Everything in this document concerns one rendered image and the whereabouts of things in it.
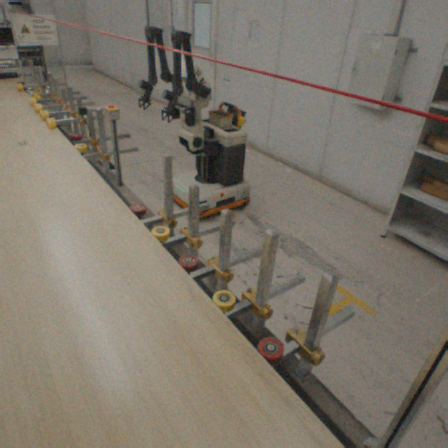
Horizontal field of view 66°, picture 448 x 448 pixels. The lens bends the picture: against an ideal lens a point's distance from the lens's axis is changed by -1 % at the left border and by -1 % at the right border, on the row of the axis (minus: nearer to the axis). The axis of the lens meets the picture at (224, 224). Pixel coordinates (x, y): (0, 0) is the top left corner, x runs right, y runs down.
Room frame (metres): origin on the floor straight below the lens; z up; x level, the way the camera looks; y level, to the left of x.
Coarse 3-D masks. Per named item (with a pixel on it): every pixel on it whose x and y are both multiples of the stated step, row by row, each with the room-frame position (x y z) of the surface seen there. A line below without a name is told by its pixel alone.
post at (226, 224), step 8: (224, 216) 1.15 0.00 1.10; (232, 216) 1.16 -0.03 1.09; (224, 224) 1.15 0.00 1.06; (232, 224) 1.17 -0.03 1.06; (224, 232) 1.15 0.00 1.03; (224, 240) 1.15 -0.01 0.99; (224, 248) 1.15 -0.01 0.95; (224, 256) 1.15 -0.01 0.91; (224, 264) 1.15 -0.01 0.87; (224, 288) 1.16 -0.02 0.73
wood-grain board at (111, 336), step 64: (0, 128) 2.60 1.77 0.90; (0, 192) 1.59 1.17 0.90; (64, 192) 1.63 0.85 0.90; (0, 256) 1.07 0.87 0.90; (64, 256) 1.09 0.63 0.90; (128, 256) 1.12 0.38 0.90; (0, 320) 0.75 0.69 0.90; (64, 320) 0.77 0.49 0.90; (128, 320) 0.79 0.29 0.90; (192, 320) 0.80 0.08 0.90; (0, 384) 0.54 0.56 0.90; (64, 384) 0.55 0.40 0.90; (128, 384) 0.56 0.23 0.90; (192, 384) 0.58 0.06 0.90; (256, 384) 0.59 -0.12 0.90
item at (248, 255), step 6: (246, 252) 1.30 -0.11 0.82; (252, 252) 1.31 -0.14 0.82; (258, 252) 1.32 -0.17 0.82; (234, 258) 1.25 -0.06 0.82; (240, 258) 1.26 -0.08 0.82; (246, 258) 1.28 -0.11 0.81; (252, 258) 1.30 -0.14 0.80; (234, 264) 1.24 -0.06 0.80; (198, 270) 1.15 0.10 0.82; (204, 270) 1.16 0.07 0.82; (210, 270) 1.16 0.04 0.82; (192, 276) 1.11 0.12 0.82; (198, 276) 1.12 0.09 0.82; (204, 276) 1.14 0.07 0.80
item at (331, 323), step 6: (348, 306) 0.97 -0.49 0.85; (342, 312) 0.94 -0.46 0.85; (348, 312) 0.94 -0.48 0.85; (354, 312) 0.95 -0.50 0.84; (330, 318) 0.90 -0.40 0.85; (336, 318) 0.91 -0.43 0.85; (342, 318) 0.91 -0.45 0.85; (348, 318) 0.93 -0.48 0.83; (330, 324) 0.88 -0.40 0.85; (336, 324) 0.89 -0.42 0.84; (324, 330) 0.85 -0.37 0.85; (330, 330) 0.87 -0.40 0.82; (294, 342) 0.79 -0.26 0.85; (288, 348) 0.76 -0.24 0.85; (294, 348) 0.76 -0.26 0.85; (288, 354) 0.74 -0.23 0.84; (282, 360) 0.73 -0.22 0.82
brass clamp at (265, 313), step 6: (252, 288) 1.05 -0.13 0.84; (246, 294) 1.01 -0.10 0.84; (252, 294) 1.01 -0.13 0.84; (252, 300) 0.98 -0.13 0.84; (252, 306) 0.97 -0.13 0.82; (258, 306) 0.95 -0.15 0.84; (264, 306) 0.95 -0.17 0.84; (270, 306) 0.96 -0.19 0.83; (252, 312) 0.97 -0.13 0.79; (258, 312) 0.94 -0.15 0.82; (264, 312) 0.93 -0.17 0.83; (270, 312) 0.94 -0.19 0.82; (258, 318) 0.94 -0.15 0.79; (264, 318) 0.92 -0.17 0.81
